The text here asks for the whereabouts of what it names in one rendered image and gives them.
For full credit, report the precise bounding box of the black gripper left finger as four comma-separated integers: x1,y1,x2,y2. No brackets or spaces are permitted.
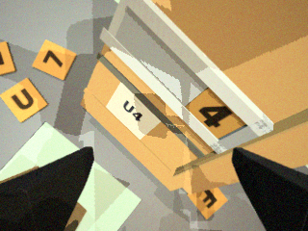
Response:
0,146,94,231

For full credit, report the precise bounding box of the white paper ticket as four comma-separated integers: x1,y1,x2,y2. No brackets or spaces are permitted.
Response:
106,82,161,140

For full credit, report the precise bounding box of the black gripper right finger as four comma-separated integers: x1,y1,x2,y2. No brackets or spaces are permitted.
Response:
231,147,308,231

